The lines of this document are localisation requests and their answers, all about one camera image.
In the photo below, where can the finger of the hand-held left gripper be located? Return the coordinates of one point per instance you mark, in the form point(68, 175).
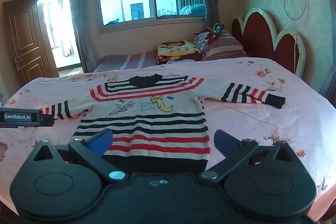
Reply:
point(47, 120)

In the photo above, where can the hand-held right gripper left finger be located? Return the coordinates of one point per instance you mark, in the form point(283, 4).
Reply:
point(101, 141)

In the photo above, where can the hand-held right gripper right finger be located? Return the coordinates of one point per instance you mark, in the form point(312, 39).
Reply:
point(225, 142)

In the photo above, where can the striped knit sweater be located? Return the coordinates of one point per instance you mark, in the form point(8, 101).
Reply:
point(147, 119)

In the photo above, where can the pink floral bedsheet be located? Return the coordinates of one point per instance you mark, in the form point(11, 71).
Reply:
point(262, 124)

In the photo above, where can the brown wooden door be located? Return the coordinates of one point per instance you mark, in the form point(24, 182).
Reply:
point(26, 43)

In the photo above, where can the purple striped bedsheet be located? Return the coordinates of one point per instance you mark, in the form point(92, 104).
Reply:
point(126, 61)

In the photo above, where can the light blue cloth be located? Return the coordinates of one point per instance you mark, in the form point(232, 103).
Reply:
point(181, 61)

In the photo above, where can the striped pillow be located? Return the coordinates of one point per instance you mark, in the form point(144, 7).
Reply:
point(223, 48)

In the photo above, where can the folded printed blanket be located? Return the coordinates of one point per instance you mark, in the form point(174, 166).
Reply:
point(176, 50)

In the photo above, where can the red scalloped headboard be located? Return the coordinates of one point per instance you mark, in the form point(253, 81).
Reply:
point(262, 37)

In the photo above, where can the red patterned cloth bundle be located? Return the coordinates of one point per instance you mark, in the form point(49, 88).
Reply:
point(214, 29)

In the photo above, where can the blue quilt outside window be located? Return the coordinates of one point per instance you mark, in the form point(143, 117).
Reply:
point(193, 9)

